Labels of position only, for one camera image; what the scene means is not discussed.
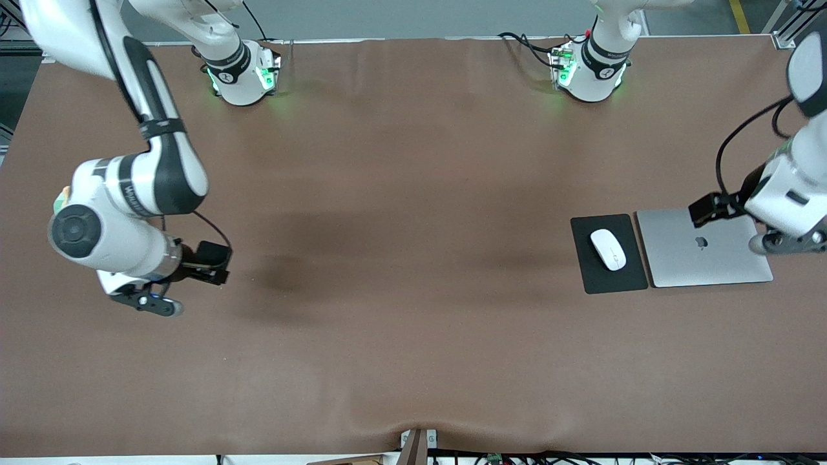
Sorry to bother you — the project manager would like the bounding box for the white computer mouse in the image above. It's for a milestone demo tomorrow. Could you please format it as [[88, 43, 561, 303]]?
[[590, 229, 627, 272]]

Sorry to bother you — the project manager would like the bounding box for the black mouse pad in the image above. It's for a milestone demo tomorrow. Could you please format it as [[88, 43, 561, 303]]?
[[570, 214, 649, 295]]

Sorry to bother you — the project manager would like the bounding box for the silver closed laptop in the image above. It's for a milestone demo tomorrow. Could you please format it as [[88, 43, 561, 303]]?
[[636, 207, 774, 289]]

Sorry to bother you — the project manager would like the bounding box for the brown table cover sheet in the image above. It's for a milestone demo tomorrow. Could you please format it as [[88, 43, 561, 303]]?
[[0, 37, 827, 458]]

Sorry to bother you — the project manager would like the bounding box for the aluminium extrusion frame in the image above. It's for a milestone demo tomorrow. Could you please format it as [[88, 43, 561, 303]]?
[[761, 0, 827, 50]]

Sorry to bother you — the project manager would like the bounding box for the black base cable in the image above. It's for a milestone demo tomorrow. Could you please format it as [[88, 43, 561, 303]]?
[[497, 31, 569, 69], [243, 0, 272, 43]]

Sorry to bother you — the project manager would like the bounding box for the brown wooden post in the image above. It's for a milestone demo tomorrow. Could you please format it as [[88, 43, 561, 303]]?
[[397, 429, 428, 465]]

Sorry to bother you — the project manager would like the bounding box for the grey metal bracket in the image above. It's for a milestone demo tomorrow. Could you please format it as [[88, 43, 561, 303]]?
[[401, 428, 439, 450]]

